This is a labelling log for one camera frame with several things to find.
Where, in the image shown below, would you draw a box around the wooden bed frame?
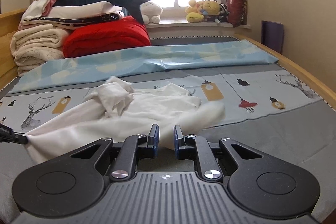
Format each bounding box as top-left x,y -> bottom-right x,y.
1,9 -> 335,109

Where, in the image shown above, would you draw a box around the grey mattress cover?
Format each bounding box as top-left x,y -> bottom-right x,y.
0,36 -> 336,224

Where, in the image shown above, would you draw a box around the white plush toy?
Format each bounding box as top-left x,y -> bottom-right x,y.
140,2 -> 163,24

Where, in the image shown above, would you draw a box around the white pink folded clothes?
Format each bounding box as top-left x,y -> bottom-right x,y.
21,0 -> 56,22

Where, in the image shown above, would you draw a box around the yellow plush toy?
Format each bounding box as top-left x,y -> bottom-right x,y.
185,0 -> 229,23

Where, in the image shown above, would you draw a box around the cream folded blanket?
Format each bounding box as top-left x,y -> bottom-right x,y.
10,24 -> 70,76

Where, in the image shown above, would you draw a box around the white folded pillow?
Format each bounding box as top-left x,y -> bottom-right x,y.
47,1 -> 122,19

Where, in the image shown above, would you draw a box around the dark red cushion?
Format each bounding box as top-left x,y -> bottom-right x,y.
227,0 -> 247,28

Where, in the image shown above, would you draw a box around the light blue folded sheet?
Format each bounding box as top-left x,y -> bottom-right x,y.
10,40 -> 278,94

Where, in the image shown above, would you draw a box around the red folded blanket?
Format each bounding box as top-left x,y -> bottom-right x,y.
63,16 -> 151,58

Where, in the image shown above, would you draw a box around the dark folded cloth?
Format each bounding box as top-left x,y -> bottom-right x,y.
18,11 -> 125,30

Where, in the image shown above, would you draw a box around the deer print bed sheet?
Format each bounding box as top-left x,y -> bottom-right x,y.
1,70 -> 319,133

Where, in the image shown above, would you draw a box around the white small garment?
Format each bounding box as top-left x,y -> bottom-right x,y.
25,77 -> 225,163

